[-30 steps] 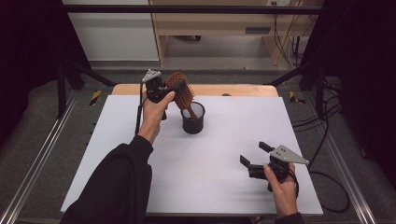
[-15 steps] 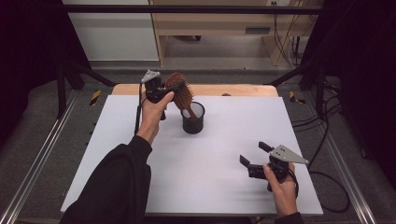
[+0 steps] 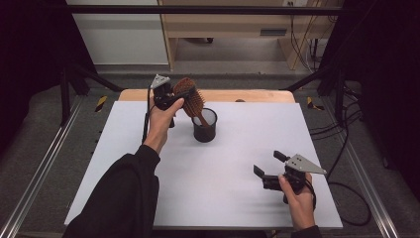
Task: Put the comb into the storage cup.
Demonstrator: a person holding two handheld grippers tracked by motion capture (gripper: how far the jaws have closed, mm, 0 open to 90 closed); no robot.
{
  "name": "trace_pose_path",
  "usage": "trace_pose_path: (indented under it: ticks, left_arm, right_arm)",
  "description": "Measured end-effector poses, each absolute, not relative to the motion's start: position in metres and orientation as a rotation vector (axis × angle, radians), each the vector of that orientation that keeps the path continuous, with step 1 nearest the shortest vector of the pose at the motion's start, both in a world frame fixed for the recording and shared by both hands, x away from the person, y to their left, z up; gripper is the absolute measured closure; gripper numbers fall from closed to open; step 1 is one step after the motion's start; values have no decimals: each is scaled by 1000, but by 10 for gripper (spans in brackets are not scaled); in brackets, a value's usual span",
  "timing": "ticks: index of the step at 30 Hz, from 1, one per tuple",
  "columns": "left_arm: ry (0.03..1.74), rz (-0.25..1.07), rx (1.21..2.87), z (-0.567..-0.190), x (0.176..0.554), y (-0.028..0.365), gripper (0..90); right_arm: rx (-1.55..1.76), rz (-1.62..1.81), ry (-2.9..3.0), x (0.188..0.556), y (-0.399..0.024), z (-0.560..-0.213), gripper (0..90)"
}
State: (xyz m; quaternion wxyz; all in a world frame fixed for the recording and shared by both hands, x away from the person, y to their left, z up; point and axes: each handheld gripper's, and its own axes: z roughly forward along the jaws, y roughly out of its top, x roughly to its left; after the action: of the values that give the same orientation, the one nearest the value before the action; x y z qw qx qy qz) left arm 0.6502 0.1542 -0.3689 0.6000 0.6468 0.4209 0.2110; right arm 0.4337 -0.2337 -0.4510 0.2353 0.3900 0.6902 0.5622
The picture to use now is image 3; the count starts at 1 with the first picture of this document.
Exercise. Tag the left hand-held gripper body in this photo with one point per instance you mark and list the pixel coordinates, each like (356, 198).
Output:
(163, 94)

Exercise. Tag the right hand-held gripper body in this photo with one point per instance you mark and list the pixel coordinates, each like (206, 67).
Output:
(298, 168)

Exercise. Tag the brown wooden hairbrush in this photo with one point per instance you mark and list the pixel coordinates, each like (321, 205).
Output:
(186, 84)

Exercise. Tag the black mesh cup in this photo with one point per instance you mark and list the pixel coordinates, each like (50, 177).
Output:
(204, 135)

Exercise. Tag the person's left hand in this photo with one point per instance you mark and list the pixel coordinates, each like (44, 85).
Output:
(160, 125)

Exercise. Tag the person's right hand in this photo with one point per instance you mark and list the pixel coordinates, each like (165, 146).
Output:
(298, 208)

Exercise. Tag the yellow black tape marker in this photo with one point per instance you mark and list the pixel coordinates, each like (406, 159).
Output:
(310, 103)
(101, 103)

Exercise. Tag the white cabinet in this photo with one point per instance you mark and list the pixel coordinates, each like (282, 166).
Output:
(122, 43)

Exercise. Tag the light wooden desk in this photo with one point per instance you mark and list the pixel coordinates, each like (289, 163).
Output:
(224, 26)

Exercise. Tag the black curtain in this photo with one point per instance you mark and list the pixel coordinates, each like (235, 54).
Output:
(386, 82)
(29, 66)

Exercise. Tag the aluminium rail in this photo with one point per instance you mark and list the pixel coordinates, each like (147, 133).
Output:
(366, 185)
(43, 165)

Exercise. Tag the black frame stand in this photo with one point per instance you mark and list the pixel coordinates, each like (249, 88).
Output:
(339, 95)
(65, 99)

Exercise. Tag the black horizontal frame bar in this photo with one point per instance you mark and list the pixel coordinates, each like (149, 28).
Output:
(198, 9)

